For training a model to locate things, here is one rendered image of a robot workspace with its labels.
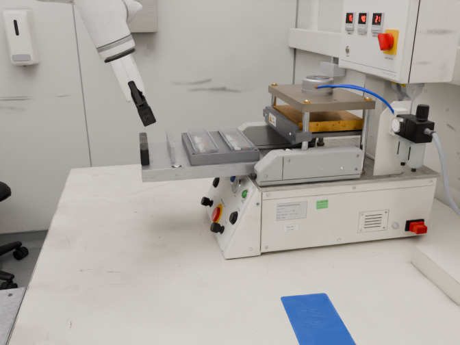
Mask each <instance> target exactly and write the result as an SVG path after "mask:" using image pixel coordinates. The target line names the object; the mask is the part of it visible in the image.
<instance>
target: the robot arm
mask: <svg viewBox="0 0 460 345"><path fill-rule="evenodd" d="M37 1H42V2H54V3H67V4H71V5H76V7H77V9H78V11H79V13H80V15H81V18H82V20H83V22H84V24H85V26H86V29H87V30H88V33H89V34H90V37H91V39H92V41H93V43H94V45H95V48H96V50H97V52H98V54H99V57H100V58H101V59H104V58H106V60H104V62H105V63H108V62H109V63H110V64H111V67H112V70H113V72H114V75H115V77H116V80H117V82H118V84H119V86H120V89H121V90H122V93H123V95H124V97H125V100H126V102H127V103H130V100H131V98H132V99H133V102H134V103H135V105H136V108H137V110H138V114H139V116H140V119H141V121H142V123H143V125H144V126H145V127H146V126H148V125H151V124H153V123H156V119H155V117H154V114H153V112H152V110H151V107H150V106H149V105H148V103H147V101H146V98H145V96H146V92H145V89H144V84H143V82H142V78H141V76H140V73H139V71H138V68H137V66H136V63H135V61H134V59H133V56H132V53H133V52H134V51H136V50H135V49H132V47H134V46H135V42H134V41H133V38H132V36H131V33H130V31H129V28H128V26H127V24H128V23H130V22H131V21H132V20H133V19H134V18H135V15H136V12H137V10H136V4H135V2H134V0H37Z"/></svg>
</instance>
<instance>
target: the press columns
mask: <svg viewBox="0 0 460 345"><path fill-rule="evenodd" d="M273 105H277V98H276V96H274V95H272V94H271V107H273ZM309 119H310V112H303V127H302V131H303V132H308V131H309ZM369 120H370V110H363V119H362V126H361V139H360V145H359V149H361V150H362V151H363V155H362V161H361V174H364V173H365V172H366V171H365V170H364V164H365V157H366V145H367V139H368V127H369ZM323 140H324V138H318V141H317V143H316V144H317V145H324V142H323ZM301 150H304V151H306V150H308V141H307V142H301Z"/></svg>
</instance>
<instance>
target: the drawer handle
mask: <svg viewBox="0 0 460 345"><path fill-rule="evenodd" d="M139 140H140V160H141V165H148V164H150V161H149V146H148V140H147V134H146V133H139Z"/></svg>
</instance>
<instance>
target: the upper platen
mask: <svg viewBox="0 0 460 345"><path fill-rule="evenodd" d="M273 108H274V109H275V110H276V111H278V112H280V113H281V114H282V115H284V116H285V117H287V118H289V119H290V120H291V121H293V122H294V123H296V124H297V125H298V126H299V131H301V130H302V127H303V112H300V111H299V110H297V109H296V108H294V107H292V106H291V105H273ZM361 126H362V118H360V117H358V116H356V115H354V114H352V113H350V112H347V111H346V110H344V111H330V112H310V119H309V130H310V131H311V132H312V135H311V138H328V137H340V136H360V135H361Z"/></svg>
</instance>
